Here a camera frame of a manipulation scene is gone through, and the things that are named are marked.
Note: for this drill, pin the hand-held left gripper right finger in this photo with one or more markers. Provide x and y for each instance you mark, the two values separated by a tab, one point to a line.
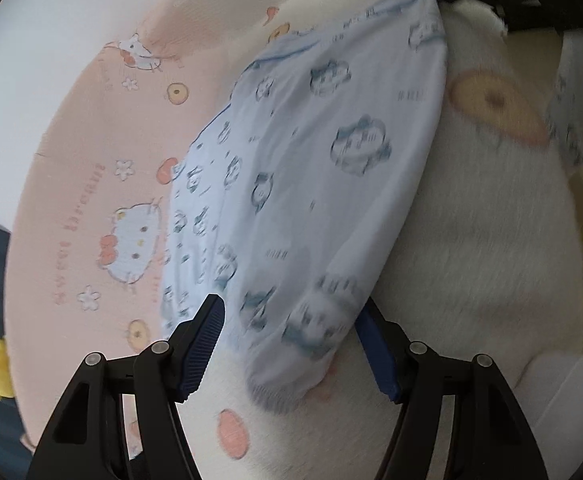
379	360

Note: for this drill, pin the pink cream cat print blanket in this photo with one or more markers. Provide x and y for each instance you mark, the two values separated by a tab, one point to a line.
471	235

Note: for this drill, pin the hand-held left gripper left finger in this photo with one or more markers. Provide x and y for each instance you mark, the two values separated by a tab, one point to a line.
201	350

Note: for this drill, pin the white cartoon print pants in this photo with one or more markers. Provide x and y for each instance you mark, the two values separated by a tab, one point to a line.
321	160

